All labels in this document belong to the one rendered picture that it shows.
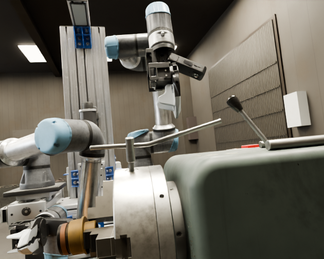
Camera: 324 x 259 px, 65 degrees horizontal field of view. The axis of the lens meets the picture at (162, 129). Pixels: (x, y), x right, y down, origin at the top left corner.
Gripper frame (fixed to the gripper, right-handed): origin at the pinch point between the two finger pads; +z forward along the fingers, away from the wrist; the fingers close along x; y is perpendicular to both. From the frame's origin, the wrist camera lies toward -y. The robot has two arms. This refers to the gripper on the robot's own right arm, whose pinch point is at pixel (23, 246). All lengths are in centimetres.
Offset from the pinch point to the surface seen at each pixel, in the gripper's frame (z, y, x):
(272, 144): 17, -57, 18
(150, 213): 11.2, -30.4, 6.3
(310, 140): 17, -65, 18
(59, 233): -0.2, -8.2, 1.7
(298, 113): -311, -296, 57
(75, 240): 1.1, -12.2, -0.1
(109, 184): -8.1, -20.4, 11.4
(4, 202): -665, 320, -68
